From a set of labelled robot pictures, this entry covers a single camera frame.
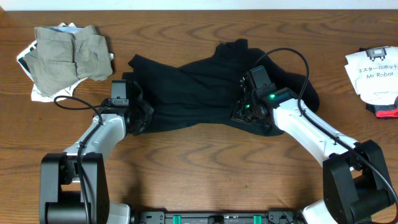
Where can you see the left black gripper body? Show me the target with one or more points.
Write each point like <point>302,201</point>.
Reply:
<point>143,112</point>

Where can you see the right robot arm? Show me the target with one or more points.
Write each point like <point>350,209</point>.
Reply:
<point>356,182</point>

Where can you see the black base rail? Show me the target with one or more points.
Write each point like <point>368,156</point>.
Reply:
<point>268,217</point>

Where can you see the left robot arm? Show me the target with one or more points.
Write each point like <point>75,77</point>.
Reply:
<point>73,184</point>

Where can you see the black t-shirt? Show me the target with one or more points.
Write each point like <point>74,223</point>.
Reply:
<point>206,90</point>

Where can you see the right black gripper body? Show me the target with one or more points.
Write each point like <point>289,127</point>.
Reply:
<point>245,111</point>

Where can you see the white printed garment under khaki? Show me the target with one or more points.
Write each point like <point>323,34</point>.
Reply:
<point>49,96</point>

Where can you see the khaki folded shirt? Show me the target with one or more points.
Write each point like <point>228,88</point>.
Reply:
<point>59,59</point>

